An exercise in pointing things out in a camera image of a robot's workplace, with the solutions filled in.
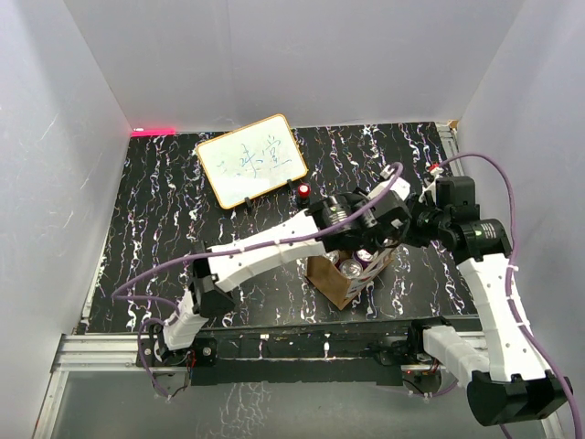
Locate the watermelon print canvas bag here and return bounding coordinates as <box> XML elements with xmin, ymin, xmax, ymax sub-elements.
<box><xmin>305</xmin><ymin>249</ymin><xmax>395</xmax><ymax>310</ymax></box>

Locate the purple soda can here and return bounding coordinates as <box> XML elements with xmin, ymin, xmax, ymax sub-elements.
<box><xmin>338</xmin><ymin>258</ymin><xmax>363</xmax><ymax>280</ymax></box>
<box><xmin>354</xmin><ymin>249</ymin><xmax>378</xmax><ymax>267</ymax></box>

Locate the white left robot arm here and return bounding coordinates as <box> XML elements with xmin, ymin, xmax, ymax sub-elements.
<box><xmin>154</xmin><ymin>180</ymin><xmax>410</xmax><ymax>365</ymax></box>

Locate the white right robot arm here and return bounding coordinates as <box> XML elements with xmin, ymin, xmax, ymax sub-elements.
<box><xmin>406</xmin><ymin>177</ymin><xmax>570</xmax><ymax>426</ymax></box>

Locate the red capped black bottle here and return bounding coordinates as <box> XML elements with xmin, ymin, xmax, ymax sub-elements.
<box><xmin>297</xmin><ymin>183</ymin><xmax>311</xmax><ymax>205</ymax></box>

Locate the pink tape strip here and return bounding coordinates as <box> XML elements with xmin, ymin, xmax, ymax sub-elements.
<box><xmin>131</xmin><ymin>128</ymin><xmax>176</xmax><ymax>138</ymax></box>

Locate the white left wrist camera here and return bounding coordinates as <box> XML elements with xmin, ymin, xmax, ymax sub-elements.
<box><xmin>372</xmin><ymin>165</ymin><xmax>410</xmax><ymax>200</ymax></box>

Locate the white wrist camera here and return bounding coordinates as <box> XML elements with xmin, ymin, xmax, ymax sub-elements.
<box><xmin>372</xmin><ymin>165</ymin><xmax>410</xmax><ymax>200</ymax></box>
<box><xmin>419</xmin><ymin>164</ymin><xmax>443</xmax><ymax>205</ymax></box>

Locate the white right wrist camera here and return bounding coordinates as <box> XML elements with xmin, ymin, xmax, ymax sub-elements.
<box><xmin>419</xmin><ymin>164</ymin><xmax>443</xmax><ymax>205</ymax></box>

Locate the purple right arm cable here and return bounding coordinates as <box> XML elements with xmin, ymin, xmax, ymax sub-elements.
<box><xmin>401</xmin><ymin>152</ymin><xmax>577</xmax><ymax>439</ymax></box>

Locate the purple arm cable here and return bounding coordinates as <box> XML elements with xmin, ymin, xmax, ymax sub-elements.
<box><xmin>111</xmin><ymin>161</ymin><xmax>405</xmax><ymax>403</ymax></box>
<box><xmin>401</xmin><ymin>152</ymin><xmax>577</xmax><ymax>439</ymax></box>

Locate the small whiteboard with orange frame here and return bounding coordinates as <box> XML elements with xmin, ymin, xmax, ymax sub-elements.
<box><xmin>196</xmin><ymin>114</ymin><xmax>308</xmax><ymax>209</ymax></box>

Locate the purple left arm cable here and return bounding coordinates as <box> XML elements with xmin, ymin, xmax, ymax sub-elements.
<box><xmin>111</xmin><ymin>161</ymin><xmax>405</xmax><ymax>403</ymax></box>

